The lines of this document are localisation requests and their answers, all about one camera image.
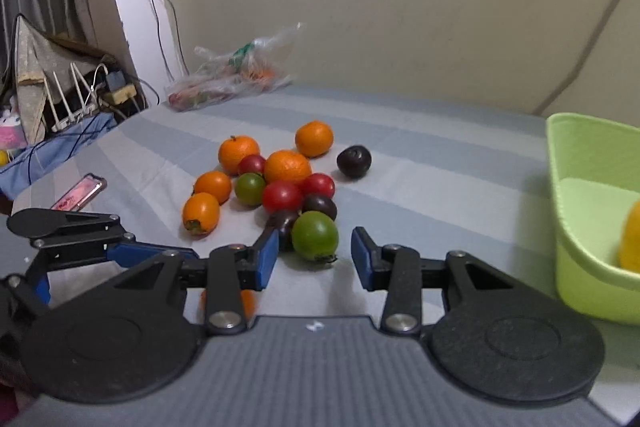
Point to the yellow lemon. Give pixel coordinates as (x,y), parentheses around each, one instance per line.
(631,239)

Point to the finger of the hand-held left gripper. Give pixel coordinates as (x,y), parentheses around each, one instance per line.
(145,253)
(42,289)

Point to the beige power strip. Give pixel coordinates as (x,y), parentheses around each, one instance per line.
(119,94)

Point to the blue cloth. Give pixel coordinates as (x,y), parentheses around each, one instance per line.
(55,147)

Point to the striped bed sheet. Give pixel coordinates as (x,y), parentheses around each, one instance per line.
(440,187)

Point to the orange mandarin with green stem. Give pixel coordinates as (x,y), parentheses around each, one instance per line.
(239,154)

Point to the small orange mandarin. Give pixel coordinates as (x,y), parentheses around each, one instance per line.
(213,186)

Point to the large green tomato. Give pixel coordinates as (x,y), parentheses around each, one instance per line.
(315,235)

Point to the small green tomato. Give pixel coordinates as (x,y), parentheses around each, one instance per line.
(250,189)

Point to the light green plastic basket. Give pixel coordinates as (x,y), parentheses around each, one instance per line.
(575,257)

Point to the round orange mandarin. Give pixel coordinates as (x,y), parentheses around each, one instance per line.
(314,138)

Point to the large orange mandarin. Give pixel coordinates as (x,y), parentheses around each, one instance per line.
(287,167)

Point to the dark power adapter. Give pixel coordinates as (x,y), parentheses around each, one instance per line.
(114,80)

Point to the dark purple plum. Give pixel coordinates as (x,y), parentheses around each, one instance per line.
(320,205)
(282,222)
(354,161)

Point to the clear plastic bag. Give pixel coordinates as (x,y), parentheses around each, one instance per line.
(227,77)

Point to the pink soft toy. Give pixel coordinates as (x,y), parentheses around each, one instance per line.
(11,134)

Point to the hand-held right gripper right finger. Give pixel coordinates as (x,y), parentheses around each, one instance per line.
(361,259)

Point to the large red tomato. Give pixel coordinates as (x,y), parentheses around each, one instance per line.
(282,197)

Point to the dotted beige cloth bag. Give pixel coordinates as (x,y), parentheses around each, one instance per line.
(30,77)

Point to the white router with antennas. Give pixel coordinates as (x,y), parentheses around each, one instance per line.
(70,114)

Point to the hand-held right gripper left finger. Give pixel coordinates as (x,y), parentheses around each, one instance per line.
(268,259)

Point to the phone with pink case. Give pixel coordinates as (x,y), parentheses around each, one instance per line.
(80,193)

